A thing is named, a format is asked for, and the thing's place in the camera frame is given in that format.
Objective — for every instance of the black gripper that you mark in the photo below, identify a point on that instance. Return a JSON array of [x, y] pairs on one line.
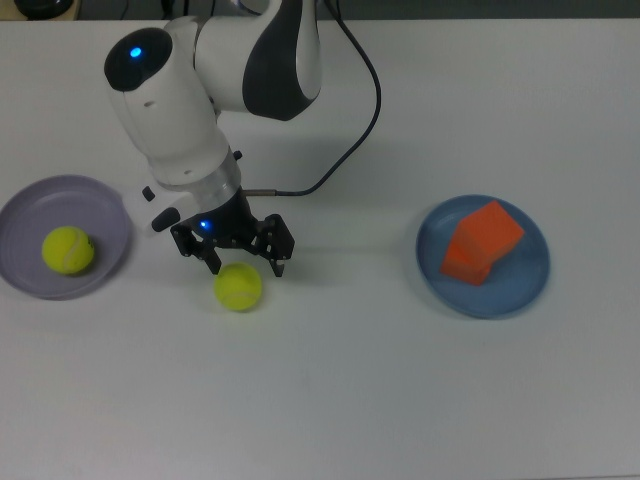
[[230, 225]]

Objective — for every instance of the yellow tennis ball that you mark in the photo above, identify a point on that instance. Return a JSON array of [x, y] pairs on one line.
[[239, 287], [65, 250]]

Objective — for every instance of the orange foam cube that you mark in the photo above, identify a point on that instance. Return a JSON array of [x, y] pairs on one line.
[[492, 230], [462, 270]]

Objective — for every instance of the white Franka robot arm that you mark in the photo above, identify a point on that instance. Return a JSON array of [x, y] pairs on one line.
[[165, 120]]

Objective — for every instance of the purple plate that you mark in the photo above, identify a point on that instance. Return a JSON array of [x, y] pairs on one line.
[[30, 215]]

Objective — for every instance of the blue plate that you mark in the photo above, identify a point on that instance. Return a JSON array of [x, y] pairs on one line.
[[520, 285]]

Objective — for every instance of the black round object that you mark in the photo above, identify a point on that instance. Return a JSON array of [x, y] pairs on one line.
[[42, 6]]

